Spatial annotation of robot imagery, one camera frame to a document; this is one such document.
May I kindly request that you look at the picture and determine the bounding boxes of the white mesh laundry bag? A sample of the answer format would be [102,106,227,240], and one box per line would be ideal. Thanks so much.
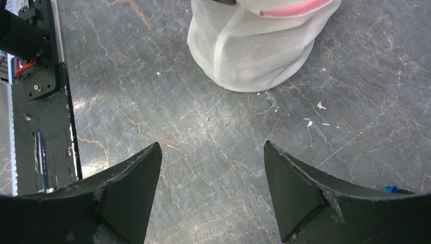
[187,1,341,93]

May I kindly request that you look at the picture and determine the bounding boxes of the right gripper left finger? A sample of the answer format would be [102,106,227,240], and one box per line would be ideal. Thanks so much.
[1,142,163,243]

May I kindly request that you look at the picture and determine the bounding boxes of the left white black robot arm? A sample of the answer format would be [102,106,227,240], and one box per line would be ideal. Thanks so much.
[1,8,46,60]

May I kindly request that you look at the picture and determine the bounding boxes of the light blue cable rail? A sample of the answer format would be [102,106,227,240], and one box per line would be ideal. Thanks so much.
[7,54,18,196]

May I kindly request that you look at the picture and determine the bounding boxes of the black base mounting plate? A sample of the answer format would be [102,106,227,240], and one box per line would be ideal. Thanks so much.
[11,1,82,196]

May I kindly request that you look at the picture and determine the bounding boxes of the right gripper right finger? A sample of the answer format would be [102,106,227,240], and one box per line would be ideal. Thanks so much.
[264,141,430,243]

